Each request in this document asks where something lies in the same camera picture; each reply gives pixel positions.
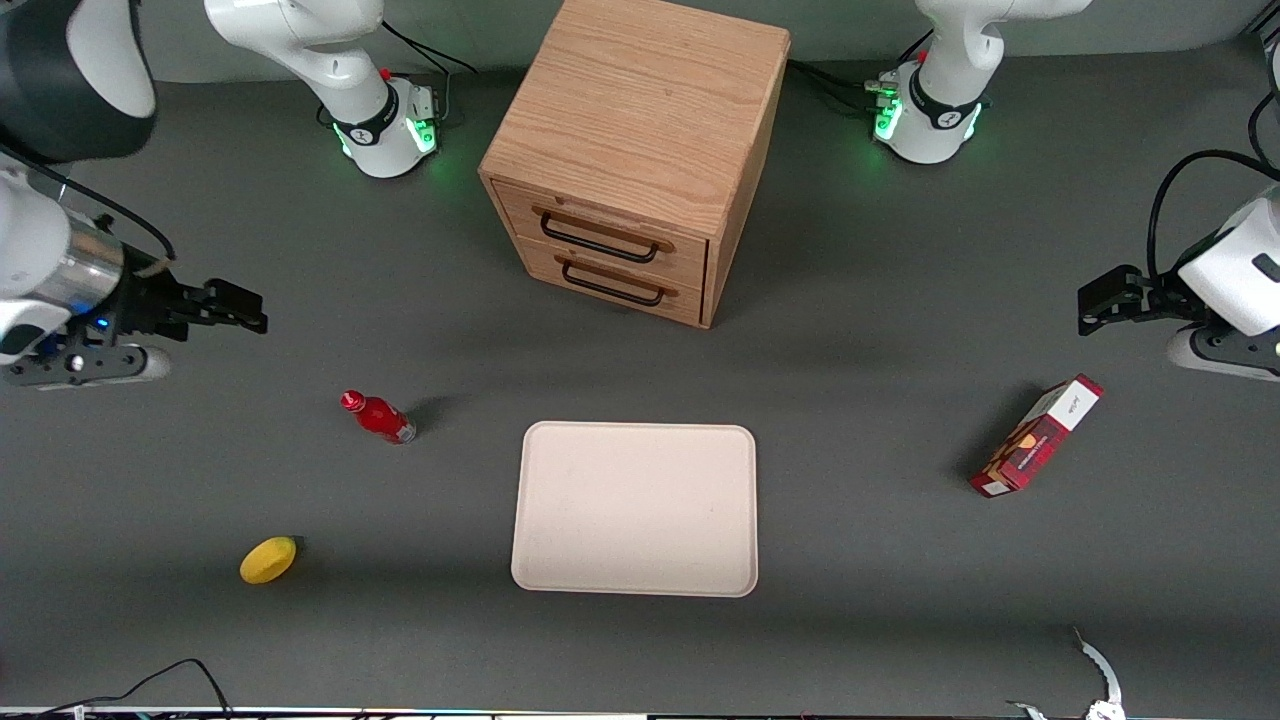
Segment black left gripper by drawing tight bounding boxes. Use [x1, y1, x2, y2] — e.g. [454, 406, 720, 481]
[1077, 265, 1208, 337]

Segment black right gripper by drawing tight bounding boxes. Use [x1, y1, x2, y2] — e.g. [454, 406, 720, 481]
[95, 262, 269, 342]

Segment red coke bottle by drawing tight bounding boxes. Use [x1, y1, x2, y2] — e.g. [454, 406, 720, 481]
[340, 389, 418, 446]

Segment beige rectangular tray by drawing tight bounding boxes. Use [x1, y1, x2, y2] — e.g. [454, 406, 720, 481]
[510, 421, 759, 599]

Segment red cookie box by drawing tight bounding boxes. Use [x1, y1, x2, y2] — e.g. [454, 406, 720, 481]
[968, 373, 1106, 500]

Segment yellow lemon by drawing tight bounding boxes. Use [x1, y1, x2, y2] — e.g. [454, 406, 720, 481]
[239, 536, 300, 586]

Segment white curved plastic strip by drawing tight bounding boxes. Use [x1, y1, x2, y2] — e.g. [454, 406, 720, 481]
[1008, 627, 1127, 720]

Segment wooden drawer front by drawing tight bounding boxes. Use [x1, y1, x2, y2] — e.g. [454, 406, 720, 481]
[492, 179, 710, 292]
[518, 237, 707, 328]

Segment wooden drawer cabinet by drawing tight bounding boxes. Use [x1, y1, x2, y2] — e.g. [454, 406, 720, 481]
[477, 0, 792, 330]

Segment black left arm wrist cable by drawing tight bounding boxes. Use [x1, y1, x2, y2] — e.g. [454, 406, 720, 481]
[1147, 149, 1280, 282]

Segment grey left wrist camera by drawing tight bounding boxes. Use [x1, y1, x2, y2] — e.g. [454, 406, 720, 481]
[1165, 324, 1280, 383]

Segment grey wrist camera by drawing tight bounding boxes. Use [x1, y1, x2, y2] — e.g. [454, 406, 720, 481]
[0, 343, 172, 389]
[1165, 324, 1280, 383]

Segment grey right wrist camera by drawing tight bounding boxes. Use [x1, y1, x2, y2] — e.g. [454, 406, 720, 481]
[0, 343, 172, 389]

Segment black right arm base cables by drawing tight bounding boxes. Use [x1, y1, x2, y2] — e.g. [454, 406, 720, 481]
[378, 18, 479, 127]

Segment black arm base cables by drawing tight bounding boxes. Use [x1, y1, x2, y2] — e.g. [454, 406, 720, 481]
[378, 18, 479, 127]
[788, 28, 933, 113]

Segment thin black table-edge cable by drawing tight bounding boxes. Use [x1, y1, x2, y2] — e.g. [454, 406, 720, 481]
[38, 657, 234, 720]

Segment black left arm base cables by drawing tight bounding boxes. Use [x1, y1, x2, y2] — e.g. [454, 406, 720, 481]
[788, 28, 933, 113]

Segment black metal drawer handle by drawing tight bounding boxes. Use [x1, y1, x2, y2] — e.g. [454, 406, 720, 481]
[561, 257, 667, 308]
[539, 209, 662, 266]

